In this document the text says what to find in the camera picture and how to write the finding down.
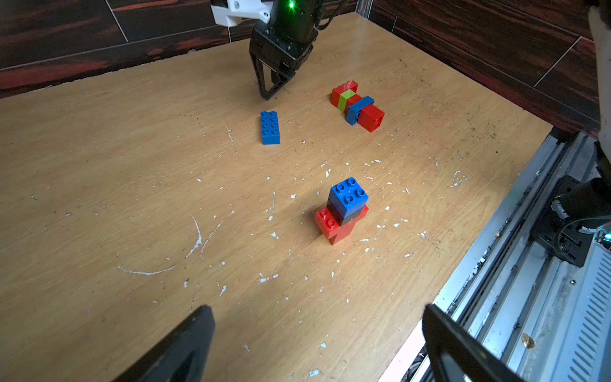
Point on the blue square lego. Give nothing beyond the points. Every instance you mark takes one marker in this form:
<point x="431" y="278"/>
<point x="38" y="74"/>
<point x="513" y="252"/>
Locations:
<point x="347" y="197"/>

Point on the right aluminium corner post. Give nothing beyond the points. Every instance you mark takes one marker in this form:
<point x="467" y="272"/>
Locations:
<point x="363" y="8"/>

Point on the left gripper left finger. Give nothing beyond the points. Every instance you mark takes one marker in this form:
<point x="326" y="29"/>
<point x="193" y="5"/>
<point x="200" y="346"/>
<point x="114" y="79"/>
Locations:
<point x="181" y="355"/>

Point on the red square lego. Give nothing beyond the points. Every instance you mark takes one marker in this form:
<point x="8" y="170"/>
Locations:
<point x="351" y="101"/>
<point x="341" y="233"/>
<point x="371" y="118"/>

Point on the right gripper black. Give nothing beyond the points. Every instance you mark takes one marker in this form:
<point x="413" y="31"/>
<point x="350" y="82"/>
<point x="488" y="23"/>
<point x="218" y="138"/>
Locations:
<point x="284" y="43"/>

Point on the blue long lego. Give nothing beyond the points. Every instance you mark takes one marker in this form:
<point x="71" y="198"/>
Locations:
<point x="354" y="112"/>
<point x="270" y="132"/>

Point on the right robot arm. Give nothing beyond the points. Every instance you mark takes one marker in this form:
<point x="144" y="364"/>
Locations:
<point x="538" y="54"/>

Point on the black square lego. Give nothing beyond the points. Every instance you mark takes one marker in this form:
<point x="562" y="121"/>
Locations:
<point x="342" y="220"/>

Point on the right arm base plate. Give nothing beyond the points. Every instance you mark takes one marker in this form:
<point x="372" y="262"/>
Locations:
<point x="571" y="217"/>

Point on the green square lego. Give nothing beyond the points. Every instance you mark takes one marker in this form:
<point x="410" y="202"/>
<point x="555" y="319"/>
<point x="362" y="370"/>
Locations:
<point x="343" y="100"/>

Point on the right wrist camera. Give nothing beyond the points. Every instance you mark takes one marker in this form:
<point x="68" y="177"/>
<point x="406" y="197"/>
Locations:
<point x="232" y="13"/>

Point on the red long lego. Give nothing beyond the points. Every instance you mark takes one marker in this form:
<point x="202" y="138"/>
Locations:
<point x="336" y="93"/>
<point x="326" y="223"/>

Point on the aluminium front rail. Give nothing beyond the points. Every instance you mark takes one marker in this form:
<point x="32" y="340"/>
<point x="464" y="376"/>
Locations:
<point x="541" y="305"/>

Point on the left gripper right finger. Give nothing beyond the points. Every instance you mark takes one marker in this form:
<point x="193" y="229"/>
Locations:
<point x="455" y="355"/>

